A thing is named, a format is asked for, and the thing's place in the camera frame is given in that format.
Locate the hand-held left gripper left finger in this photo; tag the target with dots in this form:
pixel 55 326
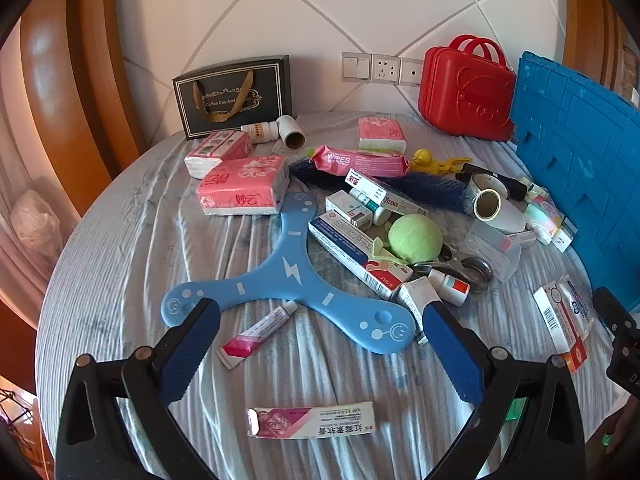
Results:
pixel 192 350

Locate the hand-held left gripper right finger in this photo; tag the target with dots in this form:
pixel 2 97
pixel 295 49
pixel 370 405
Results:
pixel 452 355

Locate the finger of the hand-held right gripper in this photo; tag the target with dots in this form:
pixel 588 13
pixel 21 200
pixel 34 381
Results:
pixel 612 307

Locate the blue plastic crate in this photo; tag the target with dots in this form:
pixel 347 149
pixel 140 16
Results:
pixel 580 150

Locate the large pink flower tissue pack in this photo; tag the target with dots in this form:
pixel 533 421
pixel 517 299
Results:
pixel 242 185

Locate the bagged white orange box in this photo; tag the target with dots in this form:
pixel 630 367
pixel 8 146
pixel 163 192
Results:
pixel 562 320

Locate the pink white ointment tube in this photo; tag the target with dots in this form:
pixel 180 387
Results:
pixel 255 335

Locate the small bottle red green label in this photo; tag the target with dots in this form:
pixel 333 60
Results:
pixel 450 287

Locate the white grey medicine box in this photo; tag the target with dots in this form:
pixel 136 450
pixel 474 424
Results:
pixel 412 300

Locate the small white green box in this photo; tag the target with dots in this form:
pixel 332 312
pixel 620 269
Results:
pixel 564 235

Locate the grey metal scissors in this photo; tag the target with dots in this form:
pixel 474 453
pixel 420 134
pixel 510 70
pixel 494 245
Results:
pixel 475 270

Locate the clear plastic box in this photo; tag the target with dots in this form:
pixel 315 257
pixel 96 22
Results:
pixel 487 250

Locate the pastel candy pack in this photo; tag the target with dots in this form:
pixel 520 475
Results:
pixel 542 220

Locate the blue foam boomerang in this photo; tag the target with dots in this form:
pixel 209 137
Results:
pixel 280 270

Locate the green tennis ball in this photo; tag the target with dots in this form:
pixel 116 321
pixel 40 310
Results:
pixel 415 237

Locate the light green hair clip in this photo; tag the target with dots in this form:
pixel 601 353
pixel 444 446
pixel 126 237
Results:
pixel 382 252

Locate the flat pink white ointment box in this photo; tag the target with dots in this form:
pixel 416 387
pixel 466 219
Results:
pixel 315 420

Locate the white tape roll gold core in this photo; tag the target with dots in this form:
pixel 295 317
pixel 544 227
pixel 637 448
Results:
pixel 505 215

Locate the small clear snack packet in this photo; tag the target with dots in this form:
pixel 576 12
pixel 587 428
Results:
pixel 532 187

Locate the long white red medicine box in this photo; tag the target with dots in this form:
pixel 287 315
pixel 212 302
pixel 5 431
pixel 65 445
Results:
pixel 345 242

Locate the black folding umbrella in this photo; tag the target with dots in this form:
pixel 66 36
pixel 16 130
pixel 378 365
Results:
pixel 510 185

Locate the dark blue feather brush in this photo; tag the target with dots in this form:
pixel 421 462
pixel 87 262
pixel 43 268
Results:
pixel 440 192

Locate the white medicine box red stripe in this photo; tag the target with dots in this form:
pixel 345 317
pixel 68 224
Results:
pixel 387 195

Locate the small white medicine box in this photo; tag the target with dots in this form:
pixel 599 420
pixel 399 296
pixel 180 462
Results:
pixel 345 210

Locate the small white bottle green label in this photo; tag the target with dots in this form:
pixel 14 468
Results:
pixel 362 196

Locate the yellow duck clip toy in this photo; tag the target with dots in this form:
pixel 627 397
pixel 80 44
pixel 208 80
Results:
pixel 425 160

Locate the pink white tissue pack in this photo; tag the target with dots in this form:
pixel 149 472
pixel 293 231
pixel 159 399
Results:
pixel 217 152

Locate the white plastic bag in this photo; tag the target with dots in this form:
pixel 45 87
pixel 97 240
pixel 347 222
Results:
pixel 32 225

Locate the pink wet wipes pack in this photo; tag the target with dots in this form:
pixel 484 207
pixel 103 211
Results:
pixel 360 161

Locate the white medicine bottle orange label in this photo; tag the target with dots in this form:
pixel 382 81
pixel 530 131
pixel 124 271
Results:
pixel 259 131

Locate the small pink tissue pack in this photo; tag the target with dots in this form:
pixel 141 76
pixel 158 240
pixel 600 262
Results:
pixel 381 132

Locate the white paper roll cardboard core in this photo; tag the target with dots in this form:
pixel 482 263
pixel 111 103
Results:
pixel 290 130

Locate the red mini suitcase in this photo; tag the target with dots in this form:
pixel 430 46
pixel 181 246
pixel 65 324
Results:
pixel 465 95

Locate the curved wooden frame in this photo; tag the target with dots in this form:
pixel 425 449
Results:
pixel 85 85

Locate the white small wall socket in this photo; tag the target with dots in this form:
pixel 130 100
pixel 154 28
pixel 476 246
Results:
pixel 412 71

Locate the wooden door frame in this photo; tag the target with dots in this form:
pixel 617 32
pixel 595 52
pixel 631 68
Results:
pixel 585 20

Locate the white wall switch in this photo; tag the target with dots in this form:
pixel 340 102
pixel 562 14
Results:
pixel 356 66

